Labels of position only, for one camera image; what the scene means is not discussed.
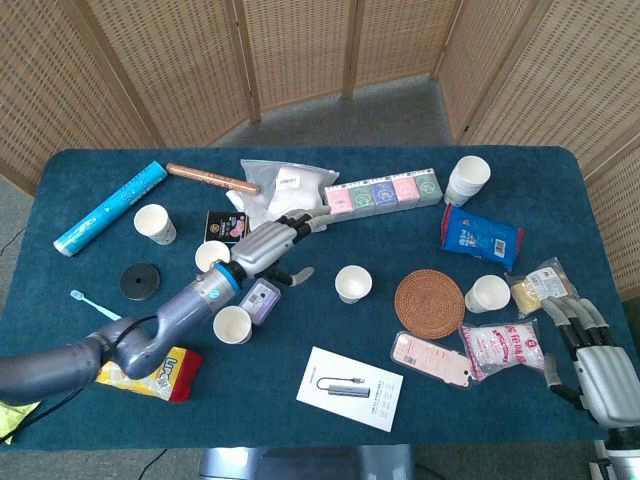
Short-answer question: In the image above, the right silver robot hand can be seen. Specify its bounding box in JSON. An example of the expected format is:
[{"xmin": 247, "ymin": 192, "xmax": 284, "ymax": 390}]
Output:
[{"xmin": 541, "ymin": 297, "xmax": 640, "ymax": 427}]

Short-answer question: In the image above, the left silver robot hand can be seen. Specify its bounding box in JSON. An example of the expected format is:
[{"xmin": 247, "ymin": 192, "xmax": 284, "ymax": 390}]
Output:
[{"xmin": 230, "ymin": 208, "xmax": 333, "ymax": 288}]

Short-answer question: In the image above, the white paper cup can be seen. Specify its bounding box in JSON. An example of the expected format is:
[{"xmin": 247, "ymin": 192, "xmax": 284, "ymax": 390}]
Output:
[
  {"xmin": 212, "ymin": 305, "xmax": 253, "ymax": 345},
  {"xmin": 194, "ymin": 240, "xmax": 232, "ymax": 274},
  {"xmin": 133, "ymin": 203, "xmax": 178, "ymax": 246},
  {"xmin": 334, "ymin": 264, "xmax": 374, "ymax": 305},
  {"xmin": 464, "ymin": 274, "xmax": 512, "ymax": 315}
]

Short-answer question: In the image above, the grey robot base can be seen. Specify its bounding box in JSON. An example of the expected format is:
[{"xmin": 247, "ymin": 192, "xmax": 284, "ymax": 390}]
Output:
[{"xmin": 198, "ymin": 443, "xmax": 416, "ymax": 480}]

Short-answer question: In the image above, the black round disc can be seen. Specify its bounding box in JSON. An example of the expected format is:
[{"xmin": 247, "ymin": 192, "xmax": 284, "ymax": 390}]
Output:
[{"xmin": 118, "ymin": 262, "xmax": 162, "ymax": 302}]

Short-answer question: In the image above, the brown round woven coaster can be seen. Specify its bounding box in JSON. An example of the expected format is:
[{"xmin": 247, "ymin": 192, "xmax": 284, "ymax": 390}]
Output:
[{"xmin": 394, "ymin": 269, "xmax": 467, "ymax": 341}]

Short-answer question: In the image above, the crumpled white plastic bag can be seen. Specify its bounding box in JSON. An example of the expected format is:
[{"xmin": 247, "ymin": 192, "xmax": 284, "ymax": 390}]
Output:
[{"xmin": 224, "ymin": 188, "xmax": 289, "ymax": 234}]

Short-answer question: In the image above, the black box with pink print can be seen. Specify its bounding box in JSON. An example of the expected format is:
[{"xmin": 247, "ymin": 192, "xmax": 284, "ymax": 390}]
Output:
[{"xmin": 203, "ymin": 210, "xmax": 251, "ymax": 247}]

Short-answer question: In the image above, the small lavender plastic case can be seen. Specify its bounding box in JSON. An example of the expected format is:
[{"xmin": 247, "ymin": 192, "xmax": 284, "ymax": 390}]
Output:
[{"xmin": 238, "ymin": 278, "xmax": 283, "ymax": 327}]

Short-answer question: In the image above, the white frosted zip bag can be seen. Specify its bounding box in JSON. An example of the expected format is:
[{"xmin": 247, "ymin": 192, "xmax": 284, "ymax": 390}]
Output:
[{"xmin": 239, "ymin": 158, "xmax": 340, "ymax": 234}]

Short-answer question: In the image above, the copper brown tube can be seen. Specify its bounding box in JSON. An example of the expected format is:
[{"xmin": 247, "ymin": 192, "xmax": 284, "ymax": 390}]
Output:
[{"xmin": 165, "ymin": 162, "xmax": 262, "ymax": 197}]

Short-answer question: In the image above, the clear pink-print candy bag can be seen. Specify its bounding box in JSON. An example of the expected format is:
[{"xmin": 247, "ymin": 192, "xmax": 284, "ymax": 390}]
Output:
[{"xmin": 458, "ymin": 319, "xmax": 547, "ymax": 383}]

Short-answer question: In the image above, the blue carpet table cover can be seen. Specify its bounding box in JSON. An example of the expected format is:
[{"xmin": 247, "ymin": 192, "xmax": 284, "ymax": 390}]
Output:
[{"xmin": 0, "ymin": 145, "xmax": 640, "ymax": 454}]

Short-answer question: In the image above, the clear bag of biscuits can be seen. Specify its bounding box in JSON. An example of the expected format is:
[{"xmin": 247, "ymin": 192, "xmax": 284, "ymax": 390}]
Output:
[{"xmin": 504, "ymin": 257, "xmax": 581, "ymax": 320}]

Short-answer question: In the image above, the pastel tissue pack row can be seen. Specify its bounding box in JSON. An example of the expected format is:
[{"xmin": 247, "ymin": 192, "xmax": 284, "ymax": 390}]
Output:
[{"xmin": 323, "ymin": 167, "xmax": 444, "ymax": 224}]

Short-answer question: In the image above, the yellow and red snack bag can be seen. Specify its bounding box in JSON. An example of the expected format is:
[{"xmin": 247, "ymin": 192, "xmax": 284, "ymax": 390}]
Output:
[{"xmin": 94, "ymin": 345, "xmax": 205, "ymax": 403}]

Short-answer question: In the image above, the light blue paper roll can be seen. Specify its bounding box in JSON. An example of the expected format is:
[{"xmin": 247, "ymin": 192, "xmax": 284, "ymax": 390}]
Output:
[{"xmin": 53, "ymin": 160, "xmax": 168, "ymax": 259}]

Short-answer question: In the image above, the white USB hub box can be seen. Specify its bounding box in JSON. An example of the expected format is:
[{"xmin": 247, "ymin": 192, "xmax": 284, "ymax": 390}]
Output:
[{"xmin": 295, "ymin": 345, "xmax": 405, "ymax": 433}]

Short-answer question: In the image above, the light blue toothbrush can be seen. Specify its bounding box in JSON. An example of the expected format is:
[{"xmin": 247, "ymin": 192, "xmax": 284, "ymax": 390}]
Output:
[{"xmin": 69, "ymin": 289, "xmax": 123, "ymax": 322}]

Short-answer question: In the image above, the pink flat blister pack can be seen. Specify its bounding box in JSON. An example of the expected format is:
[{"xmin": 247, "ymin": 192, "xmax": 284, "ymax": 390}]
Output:
[{"xmin": 389, "ymin": 330, "xmax": 474, "ymax": 389}]

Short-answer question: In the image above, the blue snack bag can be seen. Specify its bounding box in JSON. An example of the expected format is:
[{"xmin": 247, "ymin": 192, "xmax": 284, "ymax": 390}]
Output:
[{"xmin": 440, "ymin": 203, "xmax": 526, "ymax": 272}]

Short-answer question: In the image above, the woven bamboo folding screen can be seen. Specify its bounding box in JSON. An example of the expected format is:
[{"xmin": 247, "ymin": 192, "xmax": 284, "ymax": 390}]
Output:
[{"xmin": 0, "ymin": 0, "xmax": 640, "ymax": 301}]

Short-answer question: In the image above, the stack of white paper cups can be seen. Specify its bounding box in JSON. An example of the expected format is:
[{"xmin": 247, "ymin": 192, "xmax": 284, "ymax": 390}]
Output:
[{"xmin": 443, "ymin": 155, "xmax": 492, "ymax": 208}]

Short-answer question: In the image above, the yellow-green snack bag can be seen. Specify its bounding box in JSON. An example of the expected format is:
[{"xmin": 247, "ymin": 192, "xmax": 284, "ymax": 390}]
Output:
[{"xmin": 0, "ymin": 399, "xmax": 41, "ymax": 446}]

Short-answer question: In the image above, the thin black floor cable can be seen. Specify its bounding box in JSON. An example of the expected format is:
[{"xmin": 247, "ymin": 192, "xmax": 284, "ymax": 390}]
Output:
[{"xmin": 0, "ymin": 225, "xmax": 25, "ymax": 257}]

